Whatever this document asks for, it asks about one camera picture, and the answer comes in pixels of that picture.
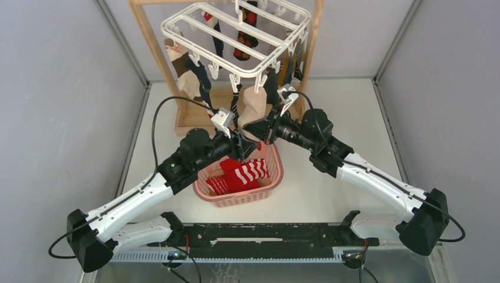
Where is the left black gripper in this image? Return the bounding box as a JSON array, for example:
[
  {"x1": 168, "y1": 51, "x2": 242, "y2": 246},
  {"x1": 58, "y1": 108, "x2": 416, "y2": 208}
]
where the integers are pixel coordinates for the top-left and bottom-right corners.
[{"x1": 194, "y1": 126, "x2": 259, "y2": 172}]

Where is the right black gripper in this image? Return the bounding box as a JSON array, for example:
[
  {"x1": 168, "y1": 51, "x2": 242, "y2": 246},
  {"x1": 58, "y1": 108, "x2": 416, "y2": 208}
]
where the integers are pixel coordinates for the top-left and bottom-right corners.
[{"x1": 243, "y1": 104, "x2": 317, "y2": 153}]

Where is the red white striped sock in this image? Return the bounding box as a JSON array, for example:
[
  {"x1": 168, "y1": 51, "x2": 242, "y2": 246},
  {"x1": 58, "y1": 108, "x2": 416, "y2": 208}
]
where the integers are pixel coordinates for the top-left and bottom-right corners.
[{"x1": 229, "y1": 159, "x2": 269, "y2": 185}]

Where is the beige pink sock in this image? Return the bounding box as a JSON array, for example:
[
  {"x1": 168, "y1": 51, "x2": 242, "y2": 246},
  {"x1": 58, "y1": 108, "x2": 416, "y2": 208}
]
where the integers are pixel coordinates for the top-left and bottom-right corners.
[{"x1": 238, "y1": 87, "x2": 267, "y2": 142}]

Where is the plain red sock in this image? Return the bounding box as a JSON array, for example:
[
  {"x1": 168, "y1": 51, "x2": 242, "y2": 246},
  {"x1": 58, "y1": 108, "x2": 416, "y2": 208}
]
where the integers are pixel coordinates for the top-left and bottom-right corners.
[{"x1": 220, "y1": 159, "x2": 263, "y2": 193}]

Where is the red snowflake sock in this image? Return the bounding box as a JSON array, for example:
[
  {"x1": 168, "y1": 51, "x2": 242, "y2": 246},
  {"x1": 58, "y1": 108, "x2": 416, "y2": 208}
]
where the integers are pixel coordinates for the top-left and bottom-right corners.
[{"x1": 206, "y1": 176, "x2": 230, "y2": 196}]

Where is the pink plastic basket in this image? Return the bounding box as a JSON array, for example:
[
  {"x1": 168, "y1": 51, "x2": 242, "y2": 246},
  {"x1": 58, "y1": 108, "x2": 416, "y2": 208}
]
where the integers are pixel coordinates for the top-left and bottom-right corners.
[{"x1": 193, "y1": 143, "x2": 283, "y2": 208}]

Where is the wooden hanger stand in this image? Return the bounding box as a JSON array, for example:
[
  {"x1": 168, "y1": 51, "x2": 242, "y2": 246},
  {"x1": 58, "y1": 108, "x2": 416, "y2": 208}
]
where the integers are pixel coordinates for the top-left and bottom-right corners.
[{"x1": 129, "y1": 1, "x2": 324, "y2": 135}]

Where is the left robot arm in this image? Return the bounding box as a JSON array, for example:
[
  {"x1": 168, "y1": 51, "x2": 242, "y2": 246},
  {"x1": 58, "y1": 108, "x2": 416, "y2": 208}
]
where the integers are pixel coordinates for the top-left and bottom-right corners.
[{"x1": 48, "y1": 108, "x2": 259, "y2": 272}]

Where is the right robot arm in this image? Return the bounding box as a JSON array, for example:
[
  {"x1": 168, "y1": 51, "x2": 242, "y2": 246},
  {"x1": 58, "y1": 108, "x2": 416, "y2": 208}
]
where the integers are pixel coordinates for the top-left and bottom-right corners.
[{"x1": 240, "y1": 105, "x2": 465, "y2": 256}]

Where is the white plastic sock hanger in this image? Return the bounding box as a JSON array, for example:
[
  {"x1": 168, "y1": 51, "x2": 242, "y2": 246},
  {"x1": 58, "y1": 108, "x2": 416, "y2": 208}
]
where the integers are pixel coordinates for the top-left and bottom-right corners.
[{"x1": 160, "y1": 1, "x2": 312, "y2": 91}]

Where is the black white striped sock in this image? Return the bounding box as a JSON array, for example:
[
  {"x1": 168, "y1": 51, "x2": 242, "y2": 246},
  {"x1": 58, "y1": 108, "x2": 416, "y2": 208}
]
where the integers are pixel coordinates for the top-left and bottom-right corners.
[{"x1": 230, "y1": 84, "x2": 242, "y2": 129}]

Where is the black striped narrow sock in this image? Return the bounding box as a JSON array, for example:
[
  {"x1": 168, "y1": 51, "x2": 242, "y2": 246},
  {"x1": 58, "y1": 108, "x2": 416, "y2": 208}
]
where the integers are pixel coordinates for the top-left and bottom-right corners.
[{"x1": 280, "y1": 39, "x2": 304, "y2": 85}]

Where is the navy santa pattern sock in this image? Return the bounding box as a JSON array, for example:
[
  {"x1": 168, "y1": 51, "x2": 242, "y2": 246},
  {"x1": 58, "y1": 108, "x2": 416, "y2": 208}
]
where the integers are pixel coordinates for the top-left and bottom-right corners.
[{"x1": 185, "y1": 59, "x2": 212, "y2": 108}]

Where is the brown beige block sock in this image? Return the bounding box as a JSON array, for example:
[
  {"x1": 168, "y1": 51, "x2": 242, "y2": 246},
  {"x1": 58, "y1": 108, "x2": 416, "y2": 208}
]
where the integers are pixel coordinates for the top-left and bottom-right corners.
[{"x1": 164, "y1": 38, "x2": 198, "y2": 100}]

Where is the argyle red yellow sock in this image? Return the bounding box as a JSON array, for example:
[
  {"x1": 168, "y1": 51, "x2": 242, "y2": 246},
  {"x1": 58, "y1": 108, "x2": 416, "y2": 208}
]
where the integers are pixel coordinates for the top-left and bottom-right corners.
[{"x1": 233, "y1": 7, "x2": 259, "y2": 61}]

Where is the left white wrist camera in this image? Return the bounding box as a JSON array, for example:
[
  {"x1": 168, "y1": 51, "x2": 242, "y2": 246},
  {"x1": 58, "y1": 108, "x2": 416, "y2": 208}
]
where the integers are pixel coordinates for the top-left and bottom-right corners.
[{"x1": 210, "y1": 108, "x2": 235, "y2": 138}]

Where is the black mounting rail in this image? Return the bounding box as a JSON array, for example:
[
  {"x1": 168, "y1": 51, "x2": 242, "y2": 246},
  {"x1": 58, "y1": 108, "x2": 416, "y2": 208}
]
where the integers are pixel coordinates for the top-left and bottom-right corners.
[{"x1": 161, "y1": 223, "x2": 379, "y2": 259}]

